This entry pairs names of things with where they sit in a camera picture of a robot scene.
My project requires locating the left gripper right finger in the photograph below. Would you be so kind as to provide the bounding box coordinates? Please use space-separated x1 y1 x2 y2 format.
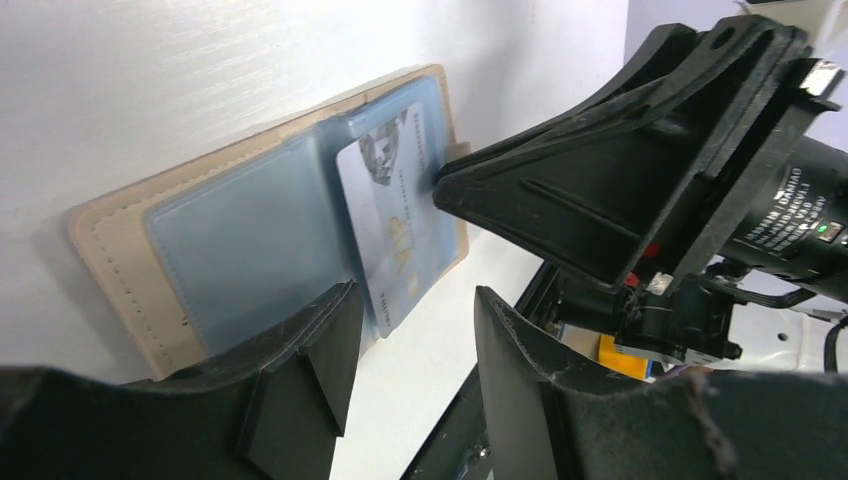
474 286 847 479

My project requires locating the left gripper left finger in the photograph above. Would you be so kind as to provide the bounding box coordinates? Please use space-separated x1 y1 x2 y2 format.
1 281 364 479

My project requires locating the silver VIP card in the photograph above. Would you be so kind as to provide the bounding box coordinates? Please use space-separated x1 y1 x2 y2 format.
336 102 458 337

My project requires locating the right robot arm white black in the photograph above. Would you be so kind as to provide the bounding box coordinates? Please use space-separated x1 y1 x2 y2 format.
433 15 847 371

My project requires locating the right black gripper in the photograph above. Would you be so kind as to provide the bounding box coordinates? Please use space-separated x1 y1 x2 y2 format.
433 15 847 371

